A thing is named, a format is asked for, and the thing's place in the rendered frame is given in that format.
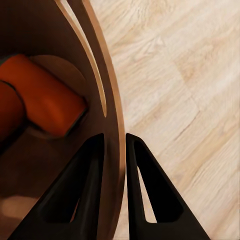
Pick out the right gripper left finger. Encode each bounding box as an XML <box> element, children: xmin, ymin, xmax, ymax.
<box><xmin>7</xmin><ymin>133</ymin><xmax>105</xmax><ymax>240</ymax></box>

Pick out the can of soda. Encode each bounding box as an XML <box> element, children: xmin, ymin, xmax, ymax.
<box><xmin>0</xmin><ymin>82</ymin><xmax>25</xmax><ymax>142</ymax></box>
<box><xmin>0</xmin><ymin>52</ymin><xmax>89</xmax><ymax>138</ymax></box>

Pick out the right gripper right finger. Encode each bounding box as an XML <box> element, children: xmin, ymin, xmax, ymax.
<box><xmin>125</xmin><ymin>133</ymin><xmax>211</xmax><ymax>240</ymax></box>

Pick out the trash can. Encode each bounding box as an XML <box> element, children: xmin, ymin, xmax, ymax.
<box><xmin>0</xmin><ymin>0</ymin><xmax>126</xmax><ymax>240</ymax></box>

